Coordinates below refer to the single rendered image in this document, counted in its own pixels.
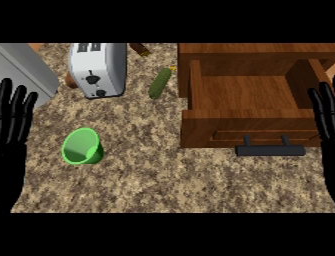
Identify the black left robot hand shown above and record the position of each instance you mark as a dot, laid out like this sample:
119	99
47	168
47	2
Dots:
0	160

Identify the green cup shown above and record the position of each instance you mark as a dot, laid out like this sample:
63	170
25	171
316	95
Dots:
81	146

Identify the wooden drawer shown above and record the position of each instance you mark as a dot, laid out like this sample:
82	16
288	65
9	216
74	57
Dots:
248	110

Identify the grey appliance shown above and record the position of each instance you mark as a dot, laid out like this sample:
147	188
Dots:
9	71

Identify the white toaster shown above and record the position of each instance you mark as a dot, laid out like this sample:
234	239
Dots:
97	68

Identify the wooden cabinet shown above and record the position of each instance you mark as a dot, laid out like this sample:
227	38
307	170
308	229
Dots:
260	55

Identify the green cucumber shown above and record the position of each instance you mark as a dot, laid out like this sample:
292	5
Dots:
159	83

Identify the brown bottle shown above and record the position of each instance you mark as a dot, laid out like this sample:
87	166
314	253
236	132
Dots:
140	48

